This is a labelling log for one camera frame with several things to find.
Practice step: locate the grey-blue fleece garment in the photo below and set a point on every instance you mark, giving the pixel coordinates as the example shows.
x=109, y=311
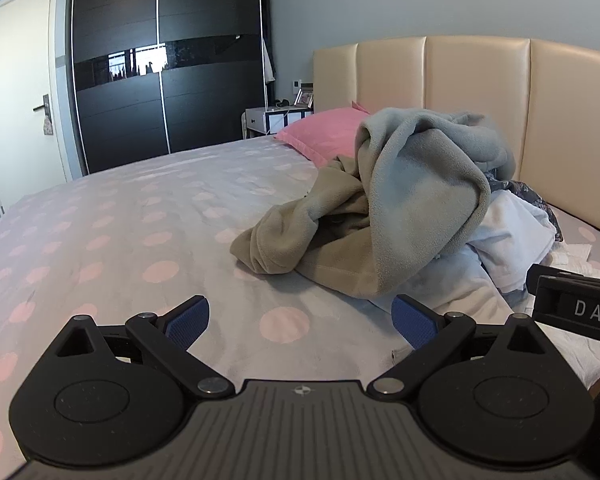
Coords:
x=420, y=185

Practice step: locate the white door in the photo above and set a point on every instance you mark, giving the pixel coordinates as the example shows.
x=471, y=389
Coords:
x=15, y=85

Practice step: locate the pink pillow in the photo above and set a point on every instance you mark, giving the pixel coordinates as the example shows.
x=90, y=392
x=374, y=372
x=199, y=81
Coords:
x=325, y=130

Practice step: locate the bed with polka dot sheet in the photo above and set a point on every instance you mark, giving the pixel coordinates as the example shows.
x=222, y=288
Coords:
x=130, y=220

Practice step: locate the beige padded headboard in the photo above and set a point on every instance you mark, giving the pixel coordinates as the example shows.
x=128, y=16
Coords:
x=555, y=110

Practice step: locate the white nightstand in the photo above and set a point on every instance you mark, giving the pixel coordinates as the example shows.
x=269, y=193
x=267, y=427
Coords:
x=255, y=119

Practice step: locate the small black gadget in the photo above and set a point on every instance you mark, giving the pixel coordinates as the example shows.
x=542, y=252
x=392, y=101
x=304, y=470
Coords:
x=282, y=104

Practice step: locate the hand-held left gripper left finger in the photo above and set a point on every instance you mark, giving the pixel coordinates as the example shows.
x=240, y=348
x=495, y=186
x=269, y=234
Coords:
x=187, y=322

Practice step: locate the white fleece garment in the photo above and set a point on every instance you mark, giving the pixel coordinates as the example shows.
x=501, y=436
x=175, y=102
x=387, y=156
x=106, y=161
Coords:
x=505, y=240

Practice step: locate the black sliding wardrobe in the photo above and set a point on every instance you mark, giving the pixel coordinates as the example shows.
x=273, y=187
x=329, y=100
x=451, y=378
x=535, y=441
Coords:
x=120, y=110

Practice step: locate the photo frame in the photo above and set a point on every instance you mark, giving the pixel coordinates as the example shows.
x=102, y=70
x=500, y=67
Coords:
x=303, y=97

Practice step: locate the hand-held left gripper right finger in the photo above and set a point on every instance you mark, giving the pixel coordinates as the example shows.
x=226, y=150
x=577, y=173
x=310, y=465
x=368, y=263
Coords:
x=414, y=322

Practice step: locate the white hanging garment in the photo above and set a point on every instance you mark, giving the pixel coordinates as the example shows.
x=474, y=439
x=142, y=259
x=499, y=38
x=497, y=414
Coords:
x=268, y=60

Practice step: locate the small hanging pouch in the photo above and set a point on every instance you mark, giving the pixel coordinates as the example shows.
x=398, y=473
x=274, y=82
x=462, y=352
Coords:
x=47, y=124

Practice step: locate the dark floral garment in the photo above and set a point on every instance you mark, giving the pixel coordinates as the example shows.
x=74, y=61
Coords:
x=525, y=191

